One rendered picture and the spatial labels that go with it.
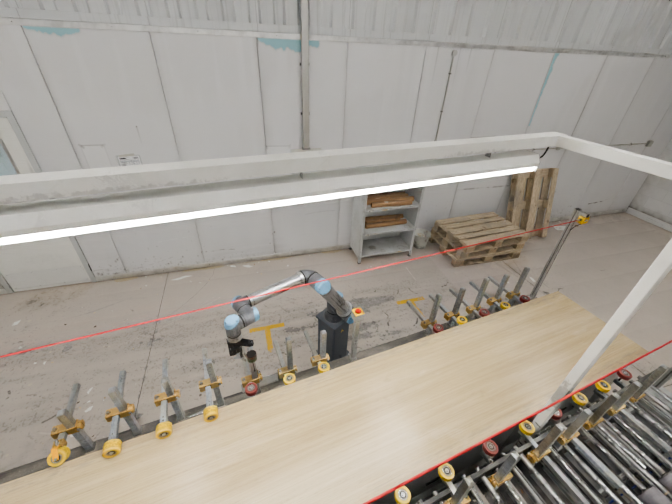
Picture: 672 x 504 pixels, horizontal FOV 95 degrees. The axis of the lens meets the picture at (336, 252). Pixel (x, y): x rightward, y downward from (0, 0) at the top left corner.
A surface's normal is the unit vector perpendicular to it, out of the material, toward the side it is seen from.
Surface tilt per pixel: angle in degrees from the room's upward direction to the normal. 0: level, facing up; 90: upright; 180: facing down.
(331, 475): 0
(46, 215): 61
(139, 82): 90
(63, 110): 90
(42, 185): 90
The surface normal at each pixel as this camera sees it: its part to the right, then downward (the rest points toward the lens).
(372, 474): 0.04, -0.83
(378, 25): 0.29, 0.54
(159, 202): 0.36, 0.06
